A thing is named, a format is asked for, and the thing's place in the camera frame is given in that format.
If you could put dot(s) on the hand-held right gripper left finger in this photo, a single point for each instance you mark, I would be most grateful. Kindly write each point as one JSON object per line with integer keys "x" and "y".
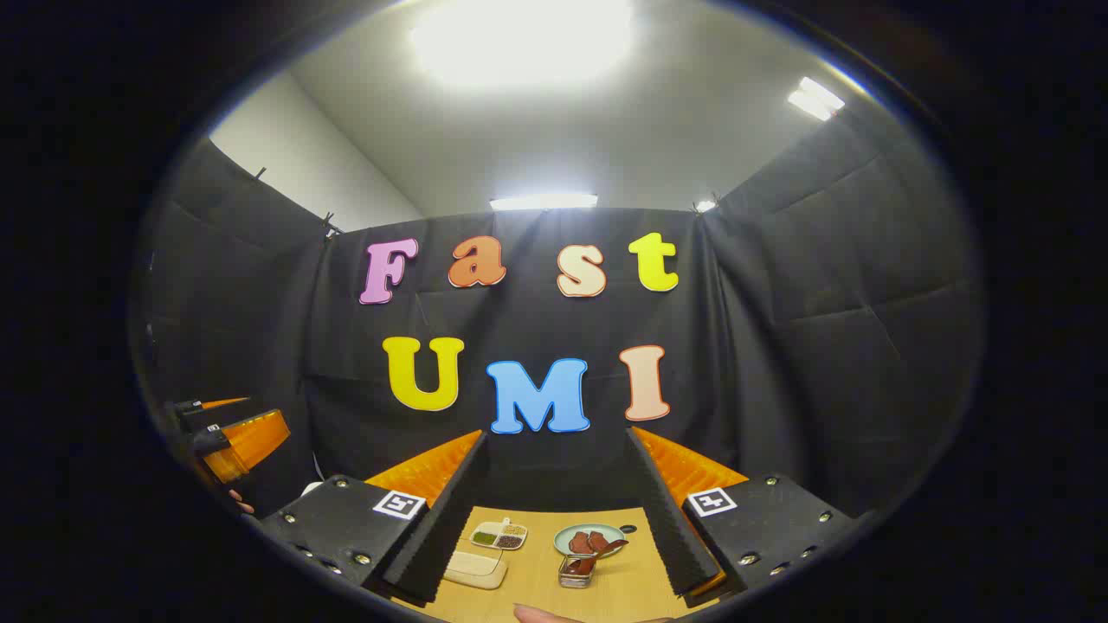
{"x": 450, "y": 519}

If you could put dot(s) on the brown wooden spoon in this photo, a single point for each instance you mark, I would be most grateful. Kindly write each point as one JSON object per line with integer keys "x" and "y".
{"x": 597, "y": 558}

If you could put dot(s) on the pale green plate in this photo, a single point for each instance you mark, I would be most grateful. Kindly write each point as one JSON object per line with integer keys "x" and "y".
{"x": 564, "y": 536}

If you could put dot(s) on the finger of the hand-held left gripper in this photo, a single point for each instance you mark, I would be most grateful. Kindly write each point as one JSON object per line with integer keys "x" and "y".
{"x": 199, "y": 406}
{"x": 247, "y": 441}

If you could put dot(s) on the red meat slice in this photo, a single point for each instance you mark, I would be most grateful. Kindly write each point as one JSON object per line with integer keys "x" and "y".
{"x": 599, "y": 540}
{"x": 580, "y": 543}

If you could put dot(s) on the black backdrop cloth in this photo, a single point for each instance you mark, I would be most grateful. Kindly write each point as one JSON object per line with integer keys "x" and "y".
{"x": 519, "y": 320}

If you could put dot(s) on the ceiling light panel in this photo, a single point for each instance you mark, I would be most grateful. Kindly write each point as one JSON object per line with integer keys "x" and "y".
{"x": 544, "y": 201}
{"x": 814, "y": 97}
{"x": 519, "y": 39}

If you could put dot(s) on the white divided bean dish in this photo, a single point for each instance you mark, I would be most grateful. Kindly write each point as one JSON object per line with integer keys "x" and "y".
{"x": 499, "y": 536}

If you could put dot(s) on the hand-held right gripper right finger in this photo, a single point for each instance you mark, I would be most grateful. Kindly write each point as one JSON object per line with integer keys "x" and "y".
{"x": 666, "y": 519}

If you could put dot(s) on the clear rice container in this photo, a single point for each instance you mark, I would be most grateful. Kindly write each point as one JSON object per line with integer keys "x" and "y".
{"x": 474, "y": 569}

